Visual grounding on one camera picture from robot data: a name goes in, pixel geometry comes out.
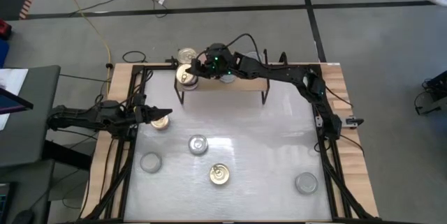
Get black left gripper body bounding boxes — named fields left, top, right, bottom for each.
left=133, top=104, right=152, bottom=124

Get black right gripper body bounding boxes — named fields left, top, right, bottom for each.
left=200, top=59, right=245, bottom=80

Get wooden shelf black metal legs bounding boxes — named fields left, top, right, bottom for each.
left=173, top=48, right=275, bottom=106

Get dark monitor blue screen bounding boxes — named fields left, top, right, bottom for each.
left=0, top=87, right=34, bottom=115

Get white paper sheet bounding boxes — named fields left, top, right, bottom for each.
left=0, top=68, right=29, bottom=130

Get dark grey desk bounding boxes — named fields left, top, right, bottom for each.
left=0, top=159, right=57, bottom=224

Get blue object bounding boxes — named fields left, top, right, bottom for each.
left=0, top=38, right=10, bottom=68

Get black computer mouse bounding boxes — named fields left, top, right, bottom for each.
left=12, top=209, right=36, bottom=224

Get red object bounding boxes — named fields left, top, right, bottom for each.
left=0, top=20, right=11, bottom=40

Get black floor device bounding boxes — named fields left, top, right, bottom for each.
left=413, top=70, right=447, bottom=115

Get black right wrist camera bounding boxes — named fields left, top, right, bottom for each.
left=205, top=42, right=233, bottom=65

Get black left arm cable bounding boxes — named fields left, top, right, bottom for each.
left=94, top=70, right=154, bottom=113

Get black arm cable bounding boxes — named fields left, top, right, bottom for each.
left=94, top=70, right=154, bottom=113
left=195, top=33, right=262, bottom=65

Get black metal table frame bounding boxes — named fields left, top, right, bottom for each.
left=78, top=51, right=381, bottom=224

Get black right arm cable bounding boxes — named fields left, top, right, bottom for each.
left=195, top=33, right=262, bottom=65

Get coiled black cable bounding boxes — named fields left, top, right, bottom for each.
left=121, top=50, right=148, bottom=64

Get yellow cable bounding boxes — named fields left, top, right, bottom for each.
left=54, top=0, right=112, bottom=68

